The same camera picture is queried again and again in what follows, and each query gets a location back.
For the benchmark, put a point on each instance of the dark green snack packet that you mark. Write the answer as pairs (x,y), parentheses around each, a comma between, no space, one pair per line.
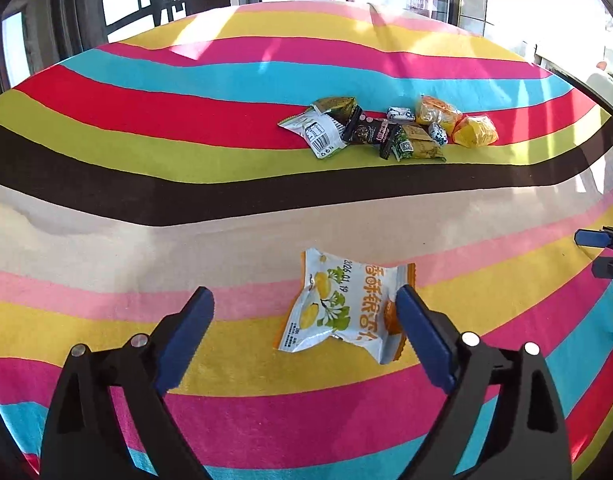
(414,145)

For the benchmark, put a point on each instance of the black snack packet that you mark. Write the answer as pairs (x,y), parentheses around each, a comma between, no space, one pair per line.
(369,130)

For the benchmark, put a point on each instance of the green yellow snack packet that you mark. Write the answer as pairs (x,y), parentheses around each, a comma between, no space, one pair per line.
(336,109)

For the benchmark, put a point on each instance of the orange pastry packet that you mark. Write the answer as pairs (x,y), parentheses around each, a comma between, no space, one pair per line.
(436,110)

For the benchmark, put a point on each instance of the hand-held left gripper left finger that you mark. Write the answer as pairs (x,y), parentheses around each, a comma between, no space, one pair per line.
(184,350)

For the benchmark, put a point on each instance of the blue white candy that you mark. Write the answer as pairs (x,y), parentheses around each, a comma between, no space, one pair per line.
(400,114)
(437,134)

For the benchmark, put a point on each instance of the striped tablecloth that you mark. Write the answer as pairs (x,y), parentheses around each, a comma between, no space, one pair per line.
(236,240)

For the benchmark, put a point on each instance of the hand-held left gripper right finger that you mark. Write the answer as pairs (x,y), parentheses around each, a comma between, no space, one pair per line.
(426,340)

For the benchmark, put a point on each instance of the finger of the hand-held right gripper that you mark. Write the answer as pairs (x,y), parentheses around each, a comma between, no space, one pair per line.
(609,267)
(589,237)

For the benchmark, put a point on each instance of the white yellow fruit snack packet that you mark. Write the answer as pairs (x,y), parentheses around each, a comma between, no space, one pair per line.
(336,305)
(314,132)

